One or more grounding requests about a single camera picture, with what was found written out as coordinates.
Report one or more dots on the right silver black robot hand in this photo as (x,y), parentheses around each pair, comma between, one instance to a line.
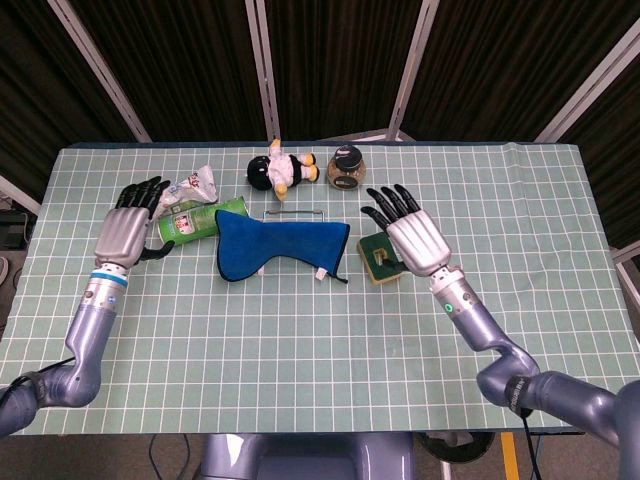
(420,242)

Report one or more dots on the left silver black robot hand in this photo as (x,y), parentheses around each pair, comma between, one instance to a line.
(122,235)

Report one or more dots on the blue cloth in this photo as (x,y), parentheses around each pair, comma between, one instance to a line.
(280,240)

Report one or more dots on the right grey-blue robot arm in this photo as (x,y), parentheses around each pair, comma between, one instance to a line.
(480,325)

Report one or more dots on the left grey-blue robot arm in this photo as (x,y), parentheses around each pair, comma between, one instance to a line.
(90,340)

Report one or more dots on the yellow sponge with green pad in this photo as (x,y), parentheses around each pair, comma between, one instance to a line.
(372,250)

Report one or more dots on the green chip can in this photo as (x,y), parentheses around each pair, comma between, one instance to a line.
(195,222)

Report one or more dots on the white crumpled snack bag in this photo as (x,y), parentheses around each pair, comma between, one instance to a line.
(195,185)

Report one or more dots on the glass jar with black lid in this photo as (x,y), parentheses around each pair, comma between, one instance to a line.
(346,175)

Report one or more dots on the black box on floor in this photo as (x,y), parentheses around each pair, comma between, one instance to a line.
(12,230)

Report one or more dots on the black white plush penguin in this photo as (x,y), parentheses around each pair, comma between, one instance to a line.
(260,172)

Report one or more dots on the green checked tablecloth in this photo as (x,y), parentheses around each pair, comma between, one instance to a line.
(300,350)

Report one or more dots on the black round floor base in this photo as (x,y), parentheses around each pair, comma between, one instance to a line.
(450,447)

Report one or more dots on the grey-blue robot torso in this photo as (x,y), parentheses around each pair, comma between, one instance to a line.
(300,457)

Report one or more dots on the white screen frame post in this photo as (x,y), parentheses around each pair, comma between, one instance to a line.
(585,85)
(412,70)
(265,75)
(100,70)

